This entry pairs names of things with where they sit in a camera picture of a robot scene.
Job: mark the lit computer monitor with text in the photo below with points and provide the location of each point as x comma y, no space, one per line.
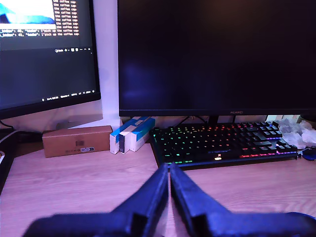
49,74

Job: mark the brown cardboard box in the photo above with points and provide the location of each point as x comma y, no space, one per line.
74,140

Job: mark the large dark computer monitor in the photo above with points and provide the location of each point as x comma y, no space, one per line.
209,61

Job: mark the blue and white carton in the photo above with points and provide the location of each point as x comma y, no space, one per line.
140,138
114,143

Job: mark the black flat device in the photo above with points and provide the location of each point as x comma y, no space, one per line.
7,160

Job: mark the crumpled white tissue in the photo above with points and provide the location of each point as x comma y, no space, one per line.
293,135

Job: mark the black backlit keyboard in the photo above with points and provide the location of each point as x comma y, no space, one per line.
209,148

